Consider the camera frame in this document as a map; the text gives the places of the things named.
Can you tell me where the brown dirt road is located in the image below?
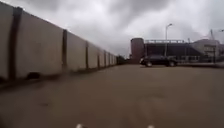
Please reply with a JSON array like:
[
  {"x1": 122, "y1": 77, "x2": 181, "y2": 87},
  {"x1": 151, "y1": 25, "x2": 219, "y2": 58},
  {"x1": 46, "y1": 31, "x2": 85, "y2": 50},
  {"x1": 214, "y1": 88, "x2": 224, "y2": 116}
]
[{"x1": 0, "y1": 63, "x2": 224, "y2": 128}]

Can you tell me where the black car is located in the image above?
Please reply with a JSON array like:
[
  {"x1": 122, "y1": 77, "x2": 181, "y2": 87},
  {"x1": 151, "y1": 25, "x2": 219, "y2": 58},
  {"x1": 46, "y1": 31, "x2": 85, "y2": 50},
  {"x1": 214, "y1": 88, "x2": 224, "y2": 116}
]
[{"x1": 139, "y1": 54, "x2": 179, "y2": 68}]

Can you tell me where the red brick tower building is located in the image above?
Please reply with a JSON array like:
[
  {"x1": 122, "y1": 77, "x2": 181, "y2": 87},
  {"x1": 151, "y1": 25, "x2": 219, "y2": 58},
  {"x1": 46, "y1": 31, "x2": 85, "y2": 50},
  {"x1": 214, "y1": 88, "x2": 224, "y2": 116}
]
[{"x1": 130, "y1": 37, "x2": 205, "y2": 65}]

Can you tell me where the street lamp pole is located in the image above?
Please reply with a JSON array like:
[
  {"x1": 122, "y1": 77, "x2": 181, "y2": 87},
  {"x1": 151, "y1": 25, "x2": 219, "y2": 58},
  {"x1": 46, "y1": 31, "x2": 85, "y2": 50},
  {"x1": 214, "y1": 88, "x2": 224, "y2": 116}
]
[{"x1": 164, "y1": 23, "x2": 174, "y2": 58}]

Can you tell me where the pale building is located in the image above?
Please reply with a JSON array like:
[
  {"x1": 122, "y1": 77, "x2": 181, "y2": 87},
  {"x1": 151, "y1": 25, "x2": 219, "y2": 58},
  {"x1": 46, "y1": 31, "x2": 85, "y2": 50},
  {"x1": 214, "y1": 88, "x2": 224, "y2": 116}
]
[{"x1": 191, "y1": 38, "x2": 224, "y2": 63}]

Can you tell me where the long concrete panel wall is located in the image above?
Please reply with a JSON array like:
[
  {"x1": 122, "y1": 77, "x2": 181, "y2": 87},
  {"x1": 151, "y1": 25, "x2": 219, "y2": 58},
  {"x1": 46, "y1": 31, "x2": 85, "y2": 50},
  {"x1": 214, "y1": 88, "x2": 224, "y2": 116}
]
[{"x1": 0, "y1": 1, "x2": 118, "y2": 83}]

